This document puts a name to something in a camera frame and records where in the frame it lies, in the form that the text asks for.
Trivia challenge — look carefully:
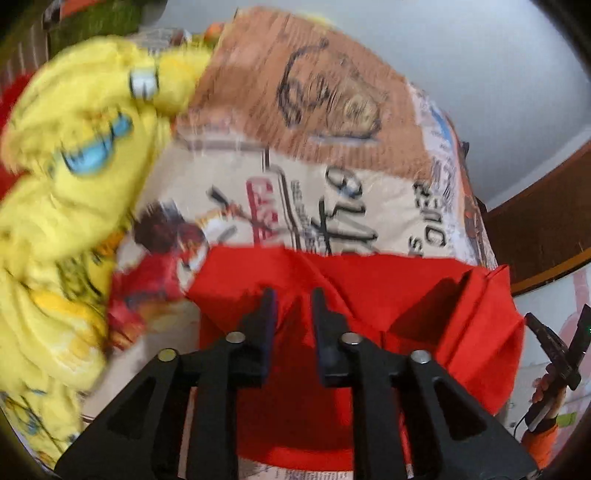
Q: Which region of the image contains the red jacket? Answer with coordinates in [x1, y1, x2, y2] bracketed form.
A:
[187, 246, 525, 471]

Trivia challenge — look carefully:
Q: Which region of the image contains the person's right hand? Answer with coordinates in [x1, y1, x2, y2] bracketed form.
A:
[531, 371, 566, 408]

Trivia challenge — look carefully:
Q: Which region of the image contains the brown wooden door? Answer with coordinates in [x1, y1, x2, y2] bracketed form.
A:
[483, 144, 591, 295]

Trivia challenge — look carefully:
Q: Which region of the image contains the red cloth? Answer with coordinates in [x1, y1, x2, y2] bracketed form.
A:
[1, 73, 33, 198]

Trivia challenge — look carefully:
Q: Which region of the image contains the yellow cartoon blanket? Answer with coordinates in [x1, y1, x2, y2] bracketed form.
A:
[1, 36, 211, 469]

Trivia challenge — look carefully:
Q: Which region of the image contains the newspaper print bed sheet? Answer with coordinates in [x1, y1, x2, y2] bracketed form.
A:
[80, 6, 500, 480]

